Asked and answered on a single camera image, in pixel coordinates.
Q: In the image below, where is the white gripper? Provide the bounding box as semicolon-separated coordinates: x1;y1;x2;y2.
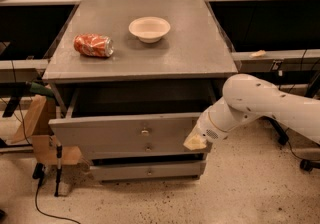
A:
183;109;228;151

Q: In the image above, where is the grey top drawer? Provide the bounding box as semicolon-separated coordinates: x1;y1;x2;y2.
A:
50;83;214;147

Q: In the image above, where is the grey drawer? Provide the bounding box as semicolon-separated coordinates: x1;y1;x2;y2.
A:
50;83;214;147
80;143;211;159
90;160;206;181

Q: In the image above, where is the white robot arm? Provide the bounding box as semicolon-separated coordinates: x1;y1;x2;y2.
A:
183;74;320;150

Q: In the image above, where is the grey bottom drawer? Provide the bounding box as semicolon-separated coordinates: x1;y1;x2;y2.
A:
90;160;206;181

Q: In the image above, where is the brass top drawer knob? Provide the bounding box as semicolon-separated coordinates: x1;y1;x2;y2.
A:
140;128;150;136

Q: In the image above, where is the grey drawer cabinet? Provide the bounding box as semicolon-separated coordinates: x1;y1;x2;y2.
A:
43;0;237;170

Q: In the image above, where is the grey middle drawer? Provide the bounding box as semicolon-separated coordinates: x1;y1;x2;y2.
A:
80;143;211;159

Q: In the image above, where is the white paper bowl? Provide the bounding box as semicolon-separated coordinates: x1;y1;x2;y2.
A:
129;17;171;43

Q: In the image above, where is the black metal stand leg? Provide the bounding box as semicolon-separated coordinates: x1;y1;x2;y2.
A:
54;145;63;197

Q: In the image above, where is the crushed orange soda can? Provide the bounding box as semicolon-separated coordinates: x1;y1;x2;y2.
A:
73;34;114;58

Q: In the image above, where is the cardboard box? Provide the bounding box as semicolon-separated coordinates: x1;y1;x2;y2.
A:
9;94;83;166

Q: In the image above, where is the small cream scrap on rail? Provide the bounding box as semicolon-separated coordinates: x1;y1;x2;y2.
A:
249;50;266;58

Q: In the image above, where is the black floor cable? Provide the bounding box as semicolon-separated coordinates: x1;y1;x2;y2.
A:
34;177;82;224

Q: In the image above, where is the green tool handle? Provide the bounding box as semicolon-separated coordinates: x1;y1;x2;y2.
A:
27;82;54;98

